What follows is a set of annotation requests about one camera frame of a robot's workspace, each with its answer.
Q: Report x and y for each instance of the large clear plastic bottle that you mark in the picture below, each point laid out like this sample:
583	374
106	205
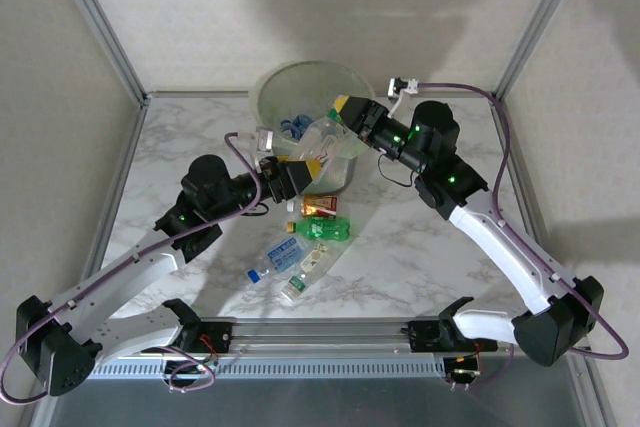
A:
320	139

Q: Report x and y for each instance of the green bottle yellow cap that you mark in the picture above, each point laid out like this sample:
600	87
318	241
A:
325	229

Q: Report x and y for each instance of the water bottle blue label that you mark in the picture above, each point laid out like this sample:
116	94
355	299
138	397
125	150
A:
285	254

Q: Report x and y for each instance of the clear bottle green label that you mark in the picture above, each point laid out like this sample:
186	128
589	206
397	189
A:
312	262

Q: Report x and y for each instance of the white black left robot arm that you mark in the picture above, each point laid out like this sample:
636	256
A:
125	277

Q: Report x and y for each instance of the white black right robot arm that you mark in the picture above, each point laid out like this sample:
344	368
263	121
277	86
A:
500	247

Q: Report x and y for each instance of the round metal mesh bin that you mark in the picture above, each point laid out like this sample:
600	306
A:
335	182

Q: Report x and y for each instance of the red yellow drink carton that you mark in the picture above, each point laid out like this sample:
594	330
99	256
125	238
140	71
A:
322	204

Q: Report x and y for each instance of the aluminium base beam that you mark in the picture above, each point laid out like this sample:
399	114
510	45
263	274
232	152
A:
320	337

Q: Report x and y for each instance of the grey metal panel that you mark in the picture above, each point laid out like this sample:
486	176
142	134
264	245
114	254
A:
320	407

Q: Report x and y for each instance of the small circuit board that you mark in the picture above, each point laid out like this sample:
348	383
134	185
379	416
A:
462	369

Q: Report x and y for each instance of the aluminium frame rail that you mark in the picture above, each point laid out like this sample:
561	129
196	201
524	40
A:
595	397
117	192
200	94

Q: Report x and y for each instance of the aluminium frame post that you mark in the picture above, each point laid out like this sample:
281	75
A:
540	22
95	12

